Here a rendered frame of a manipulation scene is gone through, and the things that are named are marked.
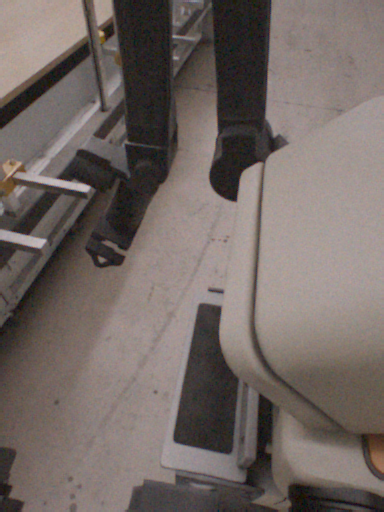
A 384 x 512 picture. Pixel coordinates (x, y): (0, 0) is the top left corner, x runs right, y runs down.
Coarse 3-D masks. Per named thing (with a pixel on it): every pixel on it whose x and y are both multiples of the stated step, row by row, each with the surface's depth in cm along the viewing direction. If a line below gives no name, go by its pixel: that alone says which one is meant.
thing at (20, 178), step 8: (16, 176) 105; (24, 176) 105; (32, 176) 105; (40, 176) 105; (16, 184) 107; (24, 184) 106; (32, 184) 105; (40, 184) 104; (48, 184) 103; (56, 184) 103; (64, 184) 103; (72, 184) 103; (80, 184) 103; (56, 192) 105; (64, 192) 104; (72, 192) 103; (80, 192) 102; (88, 192) 102
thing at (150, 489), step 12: (144, 480) 17; (132, 492) 20; (144, 492) 17; (156, 492) 17; (168, 492) 16; (180, 492) 16; (192, 492) 16; (204, 492) 16; (132, 504) 20; (144, 504) 16; (156, 504) 16; (168, 504) 16; (180, 504) 16; (192, 504) 16; (204, 504) 16; (216, 504) 16; (228, 504) 18
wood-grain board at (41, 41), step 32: (0, 0) 192; (32, 0) 195; (64, 0) 198; (96, 0) 201; (0, 32) 161; (32, 32) 163; (64, 32) 165; (0, 64) 139; (32, 64) 140; (0, 96) 122
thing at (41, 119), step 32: (192, 32) 368; (64, 64) 155; (32, 96) 139; (64, 96) 160; (0, 128) 126; (32, 128) 143; (0, 160) 129; (96, 192) 220; (64, 224) 185; (32, 256) 168; (0, 288) 145; (32, 288) 172; (0, 320) 150
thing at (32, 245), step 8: (0, 232) 87; (8, 232) 87; (0, 240) 86; (8, 240) 85; (16, 240) 85; (24, 240) 86; (32, 240) 86; (40, 240) 86; (16, 248) 87; (24, 248) 86; (32, 248) 85; (40, 248) 84; (48, 248) 87
